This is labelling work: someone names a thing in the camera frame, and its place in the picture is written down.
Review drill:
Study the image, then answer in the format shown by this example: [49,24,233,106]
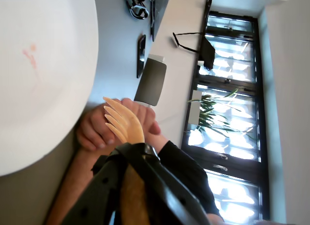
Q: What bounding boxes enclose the black smartphone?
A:
[136,34,147,79]

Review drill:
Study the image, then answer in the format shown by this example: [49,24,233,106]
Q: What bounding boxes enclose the green potted plant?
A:
[186,88,258,141]

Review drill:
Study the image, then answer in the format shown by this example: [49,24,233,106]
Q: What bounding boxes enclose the wooden fork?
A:
[103,96,151,225]

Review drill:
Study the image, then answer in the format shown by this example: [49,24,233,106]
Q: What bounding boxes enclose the white round plate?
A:
[0,0,99,177]

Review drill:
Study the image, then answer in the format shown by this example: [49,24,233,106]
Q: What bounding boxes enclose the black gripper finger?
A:
[60,143,136,225]
[130,142,212,225]

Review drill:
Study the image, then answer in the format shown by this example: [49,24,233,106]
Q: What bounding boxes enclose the person's right hand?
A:
[77,97,162,152]

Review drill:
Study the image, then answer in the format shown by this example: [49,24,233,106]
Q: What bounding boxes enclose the black laptop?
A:
[149,0,171,43]

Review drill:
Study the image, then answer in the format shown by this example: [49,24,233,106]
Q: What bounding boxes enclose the white planter pot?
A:
[189,90,203,125]

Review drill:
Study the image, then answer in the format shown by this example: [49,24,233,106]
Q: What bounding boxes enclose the person's left hand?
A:
[120,97,162,153]

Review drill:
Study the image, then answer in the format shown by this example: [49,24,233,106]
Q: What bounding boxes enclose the person's left forearm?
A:
[45,147,119,225]

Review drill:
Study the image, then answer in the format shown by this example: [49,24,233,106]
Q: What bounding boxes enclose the black silver goggles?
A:
[129,4,149,20]

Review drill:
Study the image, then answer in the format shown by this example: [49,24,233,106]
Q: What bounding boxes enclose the grey chair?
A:
[134,54,168,107]

